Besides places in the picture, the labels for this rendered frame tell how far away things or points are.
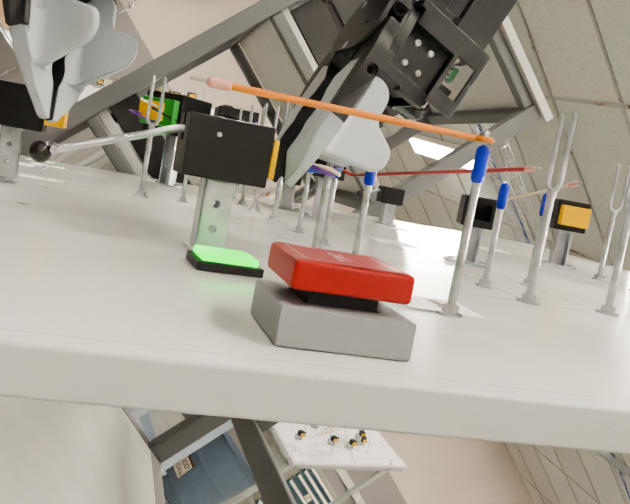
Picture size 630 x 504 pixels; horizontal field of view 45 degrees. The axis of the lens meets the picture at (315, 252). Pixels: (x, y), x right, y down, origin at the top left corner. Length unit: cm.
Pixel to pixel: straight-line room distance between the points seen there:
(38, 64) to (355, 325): 28
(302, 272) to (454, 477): 1056
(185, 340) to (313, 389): 5
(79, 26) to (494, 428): 33
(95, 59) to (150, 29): 756
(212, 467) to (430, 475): 593
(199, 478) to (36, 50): 465
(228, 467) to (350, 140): 458
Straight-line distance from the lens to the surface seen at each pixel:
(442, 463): 1062
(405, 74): 53
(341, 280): 29
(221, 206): 51
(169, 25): 809
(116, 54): 51
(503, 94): 180
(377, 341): 30
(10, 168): 84
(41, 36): 50
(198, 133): 49
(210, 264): 44
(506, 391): 30
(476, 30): 56
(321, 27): 161
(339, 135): 50
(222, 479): 506
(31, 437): 92
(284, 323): 29
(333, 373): 27
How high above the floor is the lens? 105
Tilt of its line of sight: 8 degrees up
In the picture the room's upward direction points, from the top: 58 degrees clockwise
